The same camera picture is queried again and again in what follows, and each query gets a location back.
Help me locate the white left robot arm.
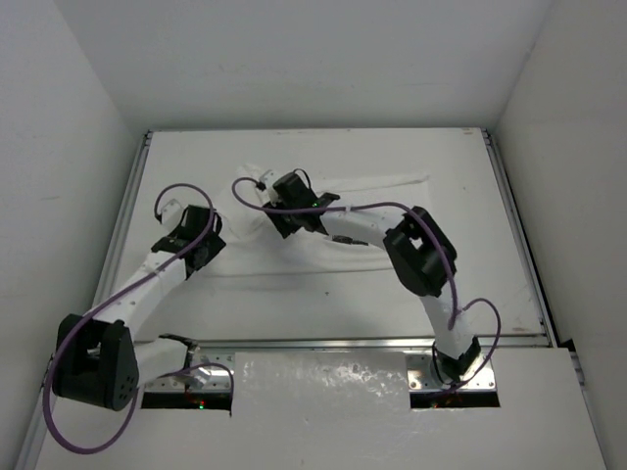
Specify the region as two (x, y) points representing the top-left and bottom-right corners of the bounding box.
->
(51, 206), (225, 411)

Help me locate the white printed t-shirt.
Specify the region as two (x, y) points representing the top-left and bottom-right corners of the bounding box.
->
(209, 164), (432, 277)

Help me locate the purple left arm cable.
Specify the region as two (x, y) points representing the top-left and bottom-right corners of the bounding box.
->
(41, 183), (236, 450)

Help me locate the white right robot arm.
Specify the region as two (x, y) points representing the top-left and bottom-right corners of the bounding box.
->
(258, 170), (480, 382)

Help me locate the aluminium table edge rail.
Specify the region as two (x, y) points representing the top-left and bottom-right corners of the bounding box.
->
(199, 335), (552, 351)

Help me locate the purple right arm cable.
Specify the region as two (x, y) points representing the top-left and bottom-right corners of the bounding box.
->
(230, 176), (502, 393)

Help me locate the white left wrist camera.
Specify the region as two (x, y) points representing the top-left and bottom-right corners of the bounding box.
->
(156, 199), (183, 225)

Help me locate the white front cover panel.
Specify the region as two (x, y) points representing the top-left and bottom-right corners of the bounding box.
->
(37, 349), (604, 469)

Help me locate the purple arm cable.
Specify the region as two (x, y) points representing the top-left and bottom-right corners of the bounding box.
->
(230, 176), (502, 393)
(41, 183), (236, 450)

